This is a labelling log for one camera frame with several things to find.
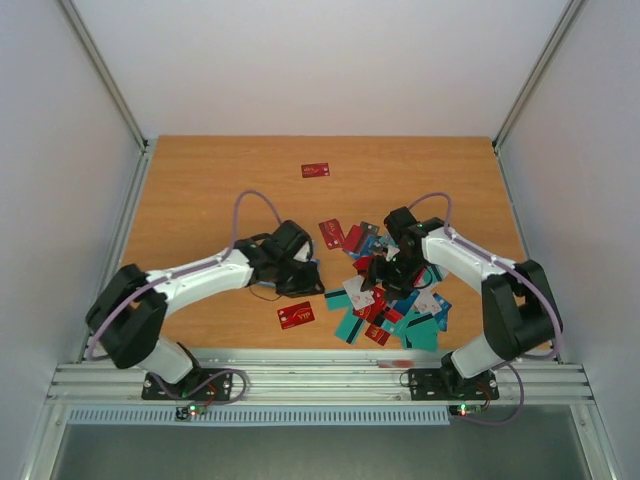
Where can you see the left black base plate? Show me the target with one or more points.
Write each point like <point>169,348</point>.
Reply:
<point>202,385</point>

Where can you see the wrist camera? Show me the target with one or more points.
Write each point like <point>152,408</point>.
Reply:
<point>388,251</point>
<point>305,253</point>

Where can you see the teal card bottom right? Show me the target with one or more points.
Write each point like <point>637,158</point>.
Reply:
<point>420,333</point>

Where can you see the small circuit board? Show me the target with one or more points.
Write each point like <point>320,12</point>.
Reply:
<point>465,410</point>
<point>190,412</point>

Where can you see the aluminium rail platform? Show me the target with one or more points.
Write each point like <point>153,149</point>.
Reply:
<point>322,377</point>

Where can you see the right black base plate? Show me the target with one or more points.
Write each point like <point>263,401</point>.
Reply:
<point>430,384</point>

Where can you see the lone red VIP card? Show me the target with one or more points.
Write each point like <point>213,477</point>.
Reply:
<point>315,170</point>

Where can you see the left aluminium frame post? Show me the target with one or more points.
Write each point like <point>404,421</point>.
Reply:
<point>85,38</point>

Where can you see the red card bottom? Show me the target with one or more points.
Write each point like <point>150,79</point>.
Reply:
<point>377,334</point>

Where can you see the left small circuit board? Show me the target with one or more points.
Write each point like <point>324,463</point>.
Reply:
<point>190,412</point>

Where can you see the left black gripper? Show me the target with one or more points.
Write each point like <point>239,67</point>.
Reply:
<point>300,279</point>

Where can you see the right small circuit board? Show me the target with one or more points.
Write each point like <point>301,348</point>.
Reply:
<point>465,410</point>

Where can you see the teal card left stripe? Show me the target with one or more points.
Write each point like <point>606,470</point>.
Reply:
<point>337,299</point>

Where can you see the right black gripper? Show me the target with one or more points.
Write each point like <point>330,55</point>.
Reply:
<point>388,273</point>

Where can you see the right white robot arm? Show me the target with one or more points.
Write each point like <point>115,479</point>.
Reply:
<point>519,312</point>

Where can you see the right aluminium frame post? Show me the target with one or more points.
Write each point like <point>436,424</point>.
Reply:
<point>559,32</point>

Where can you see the aluminium frame post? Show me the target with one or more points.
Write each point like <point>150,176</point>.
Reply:
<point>559,32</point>
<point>85,38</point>

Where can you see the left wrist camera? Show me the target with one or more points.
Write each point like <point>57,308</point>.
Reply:
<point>305,253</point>

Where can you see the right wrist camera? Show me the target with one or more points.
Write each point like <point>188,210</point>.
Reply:
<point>388,251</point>

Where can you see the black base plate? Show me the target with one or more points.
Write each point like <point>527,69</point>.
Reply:
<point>430,384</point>
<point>202,385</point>

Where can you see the blue slotted cable duct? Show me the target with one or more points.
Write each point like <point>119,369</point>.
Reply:
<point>261,416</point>

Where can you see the teal card black stripe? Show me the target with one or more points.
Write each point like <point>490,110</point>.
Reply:
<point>349,327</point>

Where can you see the white card floral print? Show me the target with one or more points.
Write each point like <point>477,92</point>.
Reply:
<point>359,299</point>

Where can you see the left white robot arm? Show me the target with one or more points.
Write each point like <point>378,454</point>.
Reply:
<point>127,317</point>

